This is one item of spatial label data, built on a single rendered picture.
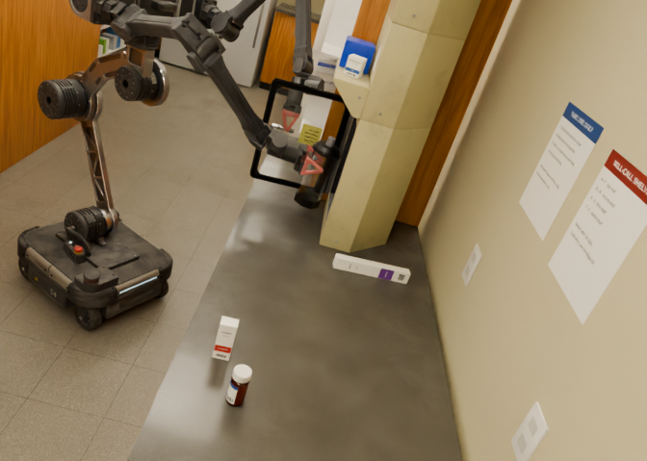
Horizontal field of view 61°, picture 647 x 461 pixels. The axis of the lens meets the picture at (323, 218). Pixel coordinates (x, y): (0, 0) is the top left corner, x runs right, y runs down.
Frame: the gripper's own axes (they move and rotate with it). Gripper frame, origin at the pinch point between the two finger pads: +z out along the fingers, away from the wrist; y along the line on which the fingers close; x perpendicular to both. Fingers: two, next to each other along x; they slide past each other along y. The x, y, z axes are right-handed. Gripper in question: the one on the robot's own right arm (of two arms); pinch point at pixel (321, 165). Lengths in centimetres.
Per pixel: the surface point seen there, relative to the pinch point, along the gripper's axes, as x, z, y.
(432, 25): -59, 12, -17
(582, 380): -24, 41, -113
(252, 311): 22, -11, -63
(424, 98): -38.0, 20.4, -11.5
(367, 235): 13.1, 23.1, -14.4
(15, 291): 128, -108, 31
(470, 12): -66, 23, -7
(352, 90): -33.2, -2.4, -17.0
